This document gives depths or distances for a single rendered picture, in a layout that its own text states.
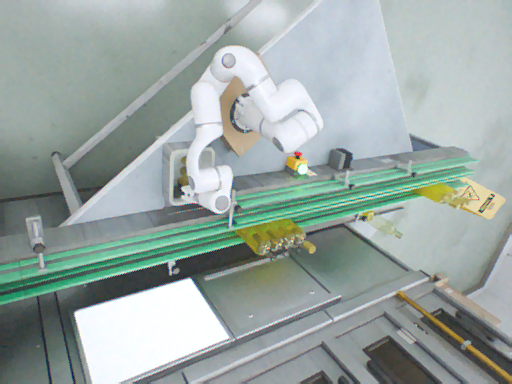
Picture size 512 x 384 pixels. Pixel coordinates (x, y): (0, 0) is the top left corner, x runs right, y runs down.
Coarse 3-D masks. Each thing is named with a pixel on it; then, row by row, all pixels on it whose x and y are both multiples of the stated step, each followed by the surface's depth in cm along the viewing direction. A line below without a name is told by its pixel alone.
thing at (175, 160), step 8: (176, 152) 130; (184, 152) 132; (208, 152) 140; (176, 160) 139; (200, 160) 145; (208, 160) 142; (176, 168) 141; (200, 168) 147; (176, 176) 143; (176, 184) 144; (176, 200) 141; (184, 200) 142
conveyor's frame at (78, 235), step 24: (312, 168) 180; (360, 168) 188; (384, 168) 196; (240, 192) 149; (120, 216) 139; (144, 216) 141; (168, 216) 143; (192, 216) 145; (216, 216) 148; (0, 240) 118; (24, 240) 119; (48, 240) 121; (72, 240) 122; (96, 240) 125
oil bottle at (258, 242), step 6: (246, 228) 148; (252, 228) 149; (240, 234) 151; (246, 234) 147; (252, 234) 145; (258, 234) 145; (246, 240) 148; (252, 240) 144; (258, 240) 142; (264, 240) 142; (252, 246) 144; (258, 246) 141; (264, 246) 140; (270, 246) 142; (258, 252) 141
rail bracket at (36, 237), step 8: (32, 216) 113; (40, 216) 113; (32, 224) 103; (40, 224) 114; (32, 232) 114; (40, 232) 115; (32, 240) 104; (40, 240) 105; (32, 248) 116; (40, 248) 102; (40, 256) 108; (40, 264) 109; (40, 272) 110
